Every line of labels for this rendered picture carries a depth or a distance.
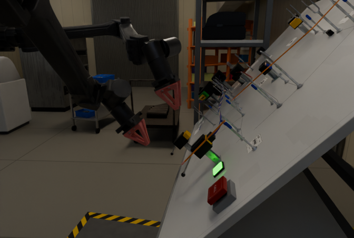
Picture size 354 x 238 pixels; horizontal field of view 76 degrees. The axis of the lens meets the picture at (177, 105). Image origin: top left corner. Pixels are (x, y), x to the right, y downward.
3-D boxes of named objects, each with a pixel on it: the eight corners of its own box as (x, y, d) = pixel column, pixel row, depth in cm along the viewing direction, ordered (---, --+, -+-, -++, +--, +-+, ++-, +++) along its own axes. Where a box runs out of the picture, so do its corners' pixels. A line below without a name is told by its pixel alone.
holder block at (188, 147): (182, 161, 112) (167, 148, 112) (198, 145, 108) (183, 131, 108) (180, 166, 107) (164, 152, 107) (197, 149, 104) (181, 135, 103)
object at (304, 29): (311, 24, 98) (295, 10, 98) (313, 29, 89) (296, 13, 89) (301, 32, 101) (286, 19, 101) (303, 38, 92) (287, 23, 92)
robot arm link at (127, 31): (120, 41, 107) (117, 16, 102) (133, 40, 108) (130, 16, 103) (129, 68, 70) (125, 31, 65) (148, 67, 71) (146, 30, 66)
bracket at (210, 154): (215, 160, 73) (204, 150, 73) (220, 155, 72) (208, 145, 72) (216, 167, 68) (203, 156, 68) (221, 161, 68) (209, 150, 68)
